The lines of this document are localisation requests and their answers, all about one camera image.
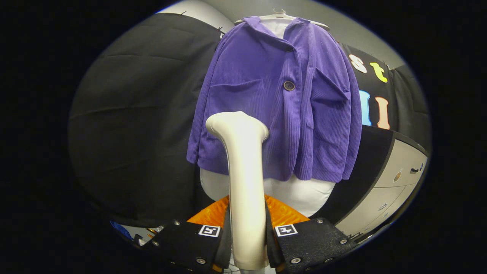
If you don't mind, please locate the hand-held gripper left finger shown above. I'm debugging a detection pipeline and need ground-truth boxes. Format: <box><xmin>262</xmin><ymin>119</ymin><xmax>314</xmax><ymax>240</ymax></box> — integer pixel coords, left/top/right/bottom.
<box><xmin>146</xmin><ymin>195</ymin><xmax>232</xmax><ymax>274</ymax></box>

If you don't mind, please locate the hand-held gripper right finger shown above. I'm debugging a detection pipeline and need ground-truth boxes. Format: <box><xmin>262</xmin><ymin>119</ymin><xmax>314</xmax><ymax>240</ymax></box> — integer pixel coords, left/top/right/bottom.
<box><xmin>264</xmin><ymin>194</ymin><xmax>358</xmax><ymax>272</ymax></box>

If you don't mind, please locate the white garment steamer head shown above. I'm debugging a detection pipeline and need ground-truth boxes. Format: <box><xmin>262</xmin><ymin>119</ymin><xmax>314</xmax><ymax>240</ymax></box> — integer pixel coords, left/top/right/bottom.
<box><xmin>205</xmin><ymin>111</ymin><xmax>270</xmax><ymax>271</ymax></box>

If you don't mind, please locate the purple corduroy jacket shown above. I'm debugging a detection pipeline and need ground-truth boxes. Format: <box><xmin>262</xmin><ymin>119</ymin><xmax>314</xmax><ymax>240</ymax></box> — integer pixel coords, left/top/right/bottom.
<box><xmin>186</xmin><ymin>16</ymin><xmax>363</xmax><ymax>183</ymax></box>

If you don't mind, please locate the white plastic clothes hanger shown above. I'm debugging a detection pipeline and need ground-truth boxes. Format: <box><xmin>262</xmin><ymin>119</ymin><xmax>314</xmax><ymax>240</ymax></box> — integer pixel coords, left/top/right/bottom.
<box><xmin>233</xmin><ymin>8</ymin><xmax>331</xmax><ymax>31</ymax></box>

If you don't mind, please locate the blue object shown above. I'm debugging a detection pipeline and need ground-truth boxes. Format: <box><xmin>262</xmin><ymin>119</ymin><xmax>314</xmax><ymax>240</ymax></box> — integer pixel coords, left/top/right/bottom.
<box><xmin>110</xmin><ymin>220</ymin><xmax>134</xmax><ymax>241</ymax></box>

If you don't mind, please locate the grey cabinet with black top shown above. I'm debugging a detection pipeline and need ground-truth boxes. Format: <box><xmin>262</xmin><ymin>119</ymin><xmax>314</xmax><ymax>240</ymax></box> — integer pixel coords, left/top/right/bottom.
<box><xmin>312</xmin><ymin>125</ymin><xmax>429</xmax><ymax>241</ymax></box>

